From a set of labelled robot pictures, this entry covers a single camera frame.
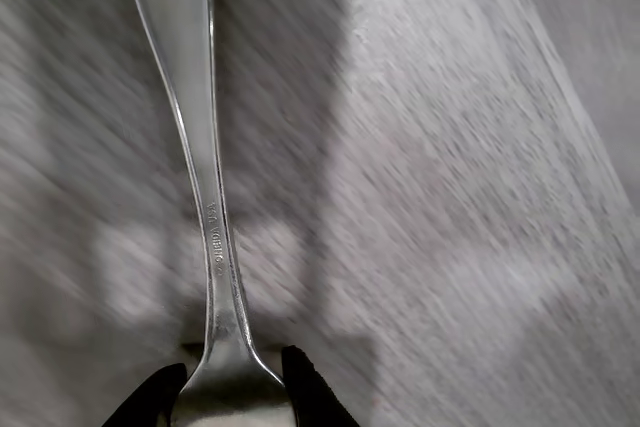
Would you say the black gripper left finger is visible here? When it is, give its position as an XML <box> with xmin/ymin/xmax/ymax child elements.
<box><xmin>97</xmin><ymin>362</ymin><xmax>188</xmax><ymax>427</ymax></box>

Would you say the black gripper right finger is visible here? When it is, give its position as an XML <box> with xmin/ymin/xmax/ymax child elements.
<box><xmin>280</xmin><ymin>345</ymin><xmax>359</xmax><ymax>427</ymax></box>

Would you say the metal fork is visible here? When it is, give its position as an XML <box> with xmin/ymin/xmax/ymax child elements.
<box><xmin>123</xmin><ymin>0</ymin><xmax>296</xmax><ymax>427</ymax></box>

